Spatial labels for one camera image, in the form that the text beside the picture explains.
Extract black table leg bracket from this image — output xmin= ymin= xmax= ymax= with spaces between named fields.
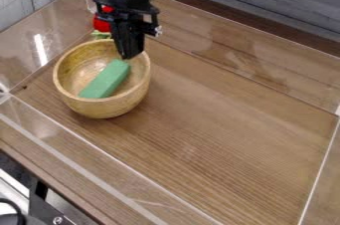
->
xmin=28 ymin=180 xmax=77 ymax=225

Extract clear acrylic enclosure wall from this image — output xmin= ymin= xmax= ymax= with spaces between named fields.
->
xmin=0 ymin=0 xmax=340 ymax=225

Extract red plush strawberry toy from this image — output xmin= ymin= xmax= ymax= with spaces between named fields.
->
xmin=92 ymin=14 xmax=112 ymax=39

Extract black cable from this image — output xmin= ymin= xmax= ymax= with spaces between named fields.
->
xmin=0 ymin=198 xmax=27 ymax=225

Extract light wooden bowl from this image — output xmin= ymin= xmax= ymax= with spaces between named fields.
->
xmin=53 ymin=39 xmax=152 ymax=118

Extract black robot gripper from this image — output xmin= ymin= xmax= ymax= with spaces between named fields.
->
xmin=93 ymin=0 xmax=161 ymax=60

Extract green rectangular block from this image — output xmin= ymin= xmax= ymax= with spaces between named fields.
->
xmin=79 ymin=59 xmax=131 ymax=99

